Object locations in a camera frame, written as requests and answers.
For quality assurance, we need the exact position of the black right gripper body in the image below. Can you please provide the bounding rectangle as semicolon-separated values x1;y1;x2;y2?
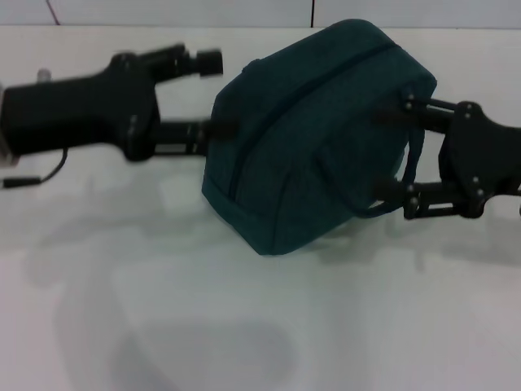
438;101;521;219

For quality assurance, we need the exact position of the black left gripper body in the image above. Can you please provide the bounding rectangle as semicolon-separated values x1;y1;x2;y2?
2;51;160;164

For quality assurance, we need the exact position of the dark teal insulated lunch bag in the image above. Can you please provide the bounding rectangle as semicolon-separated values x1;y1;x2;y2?
201;18;439;257

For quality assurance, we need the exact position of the dark left arm cable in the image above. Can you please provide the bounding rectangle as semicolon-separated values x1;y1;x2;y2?
2;149;68;189

